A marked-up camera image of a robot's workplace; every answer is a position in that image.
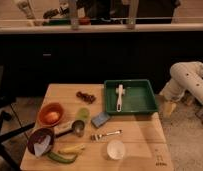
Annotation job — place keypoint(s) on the clear plastic cup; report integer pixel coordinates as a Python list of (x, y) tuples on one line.
[(116, 149)]

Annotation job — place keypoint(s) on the metal measuring cup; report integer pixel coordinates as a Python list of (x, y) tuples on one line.
[(77, 128)]

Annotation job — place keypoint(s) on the orange bowl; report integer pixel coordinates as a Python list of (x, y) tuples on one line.
[(51, 107)]

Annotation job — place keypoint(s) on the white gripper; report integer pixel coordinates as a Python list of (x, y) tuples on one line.
[(172, 91)]

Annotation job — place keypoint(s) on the green plastic tray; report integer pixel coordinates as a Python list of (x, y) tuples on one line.
[(137, 98)]

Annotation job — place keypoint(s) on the green cucumber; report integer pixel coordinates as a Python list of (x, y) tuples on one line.
[(55, 157)]

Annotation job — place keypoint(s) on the white paper napkin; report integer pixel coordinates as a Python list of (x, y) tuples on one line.
[(41, 145)]

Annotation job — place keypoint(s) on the green plastic cup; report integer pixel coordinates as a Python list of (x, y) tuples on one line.
[(83, 114)]

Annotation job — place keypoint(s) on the orange fruit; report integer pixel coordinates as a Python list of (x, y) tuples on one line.
[(52, 117)]

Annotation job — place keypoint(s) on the dark grape bunch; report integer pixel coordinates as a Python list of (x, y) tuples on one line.
[(86, 97)]

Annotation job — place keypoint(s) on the black chair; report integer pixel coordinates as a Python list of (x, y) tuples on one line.
[(8, 101)]

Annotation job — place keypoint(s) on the silver fork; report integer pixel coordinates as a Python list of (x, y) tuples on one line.
[(96, 137)]

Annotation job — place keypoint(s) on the dark red bowl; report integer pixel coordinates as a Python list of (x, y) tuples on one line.
[(36, 135)]

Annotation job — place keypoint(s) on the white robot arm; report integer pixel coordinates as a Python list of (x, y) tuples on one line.
[(185, 76)]

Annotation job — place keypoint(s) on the blue sponge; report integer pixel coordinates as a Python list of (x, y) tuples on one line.
[(100, 119)]

